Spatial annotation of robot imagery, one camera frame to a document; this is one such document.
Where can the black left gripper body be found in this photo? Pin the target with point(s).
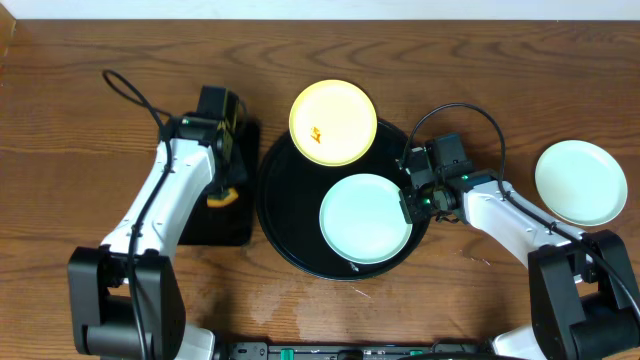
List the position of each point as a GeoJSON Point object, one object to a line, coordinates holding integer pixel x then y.
{"type": "Point", "coordinates": [232, 167]}

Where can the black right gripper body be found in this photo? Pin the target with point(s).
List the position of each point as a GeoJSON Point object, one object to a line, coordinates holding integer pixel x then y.
{"type": "Point", "coordinates": [422, 203]}

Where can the yellow green sponge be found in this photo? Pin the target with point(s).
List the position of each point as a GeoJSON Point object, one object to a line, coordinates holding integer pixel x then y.
{"type": "Point", "coordinates": [222, 198]}

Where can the mint plate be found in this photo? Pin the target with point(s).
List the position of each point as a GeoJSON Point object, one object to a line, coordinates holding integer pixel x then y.
{"type": "Point", "coordinates": [581, 182]}
{"type": "Point", "coordinates": [361, 220]}

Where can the yellow plate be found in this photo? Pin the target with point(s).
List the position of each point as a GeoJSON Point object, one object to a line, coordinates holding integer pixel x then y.
{"type": "Point", "coordinates": [333, 123]}

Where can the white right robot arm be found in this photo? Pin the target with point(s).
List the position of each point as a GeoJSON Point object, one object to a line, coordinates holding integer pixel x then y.
{"type": "Point", "coordinates": [583, 294]}

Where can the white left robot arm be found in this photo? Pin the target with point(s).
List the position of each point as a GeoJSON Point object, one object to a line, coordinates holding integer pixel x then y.
{"type": "Point", "coordinates": [124, 296]}

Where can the black rectangular tray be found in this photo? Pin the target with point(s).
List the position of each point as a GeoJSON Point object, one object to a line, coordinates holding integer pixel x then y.
{"type": "Point", "coordinates": [233, 224]}

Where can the black round tray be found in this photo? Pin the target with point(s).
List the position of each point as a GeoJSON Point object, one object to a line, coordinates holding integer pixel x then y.
{"type": "Point", "coordinates": [290, 189]}

